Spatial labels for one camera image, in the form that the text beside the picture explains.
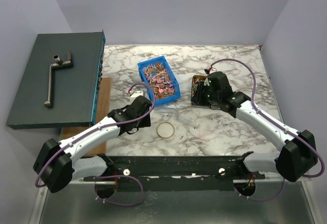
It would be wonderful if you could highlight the metal crank handle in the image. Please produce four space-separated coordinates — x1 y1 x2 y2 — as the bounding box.
43 51 74 108

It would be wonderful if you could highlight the wooden board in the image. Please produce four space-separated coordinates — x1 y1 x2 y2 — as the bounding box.
60 78 112 156

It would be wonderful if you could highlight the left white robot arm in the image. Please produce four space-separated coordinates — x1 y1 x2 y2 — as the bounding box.
33 96 154 193

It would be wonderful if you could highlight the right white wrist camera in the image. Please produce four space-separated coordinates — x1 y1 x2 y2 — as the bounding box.
204 67 217 75

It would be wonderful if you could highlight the dark grey box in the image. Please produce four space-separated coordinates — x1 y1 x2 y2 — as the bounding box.
6 32 106 130

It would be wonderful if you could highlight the round jar lid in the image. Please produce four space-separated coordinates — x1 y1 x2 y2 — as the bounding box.
156 121 175 139

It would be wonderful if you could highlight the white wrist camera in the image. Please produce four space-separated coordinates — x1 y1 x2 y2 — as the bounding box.
204 67 217 75
129 90 144 103

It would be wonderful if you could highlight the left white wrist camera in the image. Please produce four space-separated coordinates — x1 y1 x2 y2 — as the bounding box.
129 90 144 103

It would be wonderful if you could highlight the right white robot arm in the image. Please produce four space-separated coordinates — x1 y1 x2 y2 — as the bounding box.
191 71 318 182

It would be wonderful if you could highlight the blue candy bin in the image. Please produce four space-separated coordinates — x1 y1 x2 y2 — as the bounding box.
137 56 181 107

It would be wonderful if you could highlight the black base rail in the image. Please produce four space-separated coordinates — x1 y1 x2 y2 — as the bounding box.
94 155 266 192

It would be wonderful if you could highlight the metal candy tin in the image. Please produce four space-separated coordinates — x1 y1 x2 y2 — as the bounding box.
191 75 213 108

